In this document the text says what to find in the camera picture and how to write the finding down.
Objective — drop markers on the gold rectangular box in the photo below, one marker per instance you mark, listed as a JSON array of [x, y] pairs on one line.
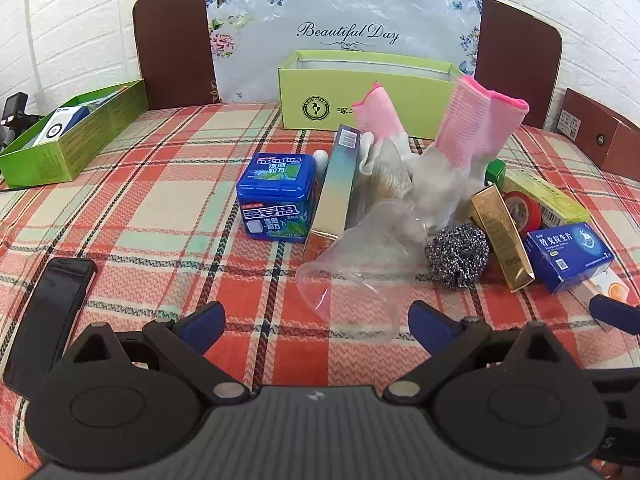
[[502, 235]]

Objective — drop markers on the plaid blanket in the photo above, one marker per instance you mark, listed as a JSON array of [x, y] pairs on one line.
[[165, 220]]

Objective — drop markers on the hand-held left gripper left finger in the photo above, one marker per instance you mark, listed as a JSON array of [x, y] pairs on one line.
[[202, 327]]

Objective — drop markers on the white glove with pink cuff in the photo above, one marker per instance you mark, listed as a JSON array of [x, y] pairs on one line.
[[465, 130], [382, 120]]

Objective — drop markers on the blue medicine box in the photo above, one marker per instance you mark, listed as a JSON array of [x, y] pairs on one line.
[[567, 255]]

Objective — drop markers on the white blue product box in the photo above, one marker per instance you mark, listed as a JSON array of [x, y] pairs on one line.
[[57, 127]]

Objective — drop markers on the floral printed panel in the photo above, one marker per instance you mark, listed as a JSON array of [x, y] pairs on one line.
[[250, 35]]

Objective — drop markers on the blue mint tin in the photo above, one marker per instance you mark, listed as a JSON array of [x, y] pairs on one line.
[[277, 195]]

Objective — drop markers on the long blue gold gradient box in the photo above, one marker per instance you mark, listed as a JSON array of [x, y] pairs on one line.
[[336, 195]]

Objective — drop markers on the dark green small box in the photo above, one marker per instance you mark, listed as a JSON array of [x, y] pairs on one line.
[[495, 171]]

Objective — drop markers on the steel wool scourer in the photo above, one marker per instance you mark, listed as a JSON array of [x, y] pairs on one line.
[[457, 256]]

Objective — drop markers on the white orange small box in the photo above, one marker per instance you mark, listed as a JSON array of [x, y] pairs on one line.
[[607, 290]]

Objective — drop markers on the red tape roll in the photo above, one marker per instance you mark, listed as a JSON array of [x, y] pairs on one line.
[[522, 210]]

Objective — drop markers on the brown cardboard box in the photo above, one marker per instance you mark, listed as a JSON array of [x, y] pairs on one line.
[[615, 135]]

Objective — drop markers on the light green cardboard box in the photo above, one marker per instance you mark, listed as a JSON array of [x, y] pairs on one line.
[[325, 102]]

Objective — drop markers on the small white bottle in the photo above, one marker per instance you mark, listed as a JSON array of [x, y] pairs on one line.
[[320, 162]]

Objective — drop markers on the brown wooden headboard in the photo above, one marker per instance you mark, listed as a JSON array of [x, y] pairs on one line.
[[170, 45]]

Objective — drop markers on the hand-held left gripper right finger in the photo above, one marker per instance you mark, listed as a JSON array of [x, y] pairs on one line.
[[430, 325]]

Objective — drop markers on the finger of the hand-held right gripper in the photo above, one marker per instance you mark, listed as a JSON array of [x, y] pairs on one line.
[[612, 311]]

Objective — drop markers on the clear plastic cup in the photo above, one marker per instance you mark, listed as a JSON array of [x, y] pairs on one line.
[[355, 270]]

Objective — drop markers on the black smartphone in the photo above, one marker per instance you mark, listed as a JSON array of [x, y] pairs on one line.
[[47, 320]]

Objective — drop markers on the black device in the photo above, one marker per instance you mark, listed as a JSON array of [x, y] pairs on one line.
[[15, 117]]

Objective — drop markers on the yellow green medicine box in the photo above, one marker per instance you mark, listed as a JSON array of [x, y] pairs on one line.
[[545, 196]]

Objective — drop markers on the green tray box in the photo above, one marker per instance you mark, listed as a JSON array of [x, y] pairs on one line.
[[75, 145]]

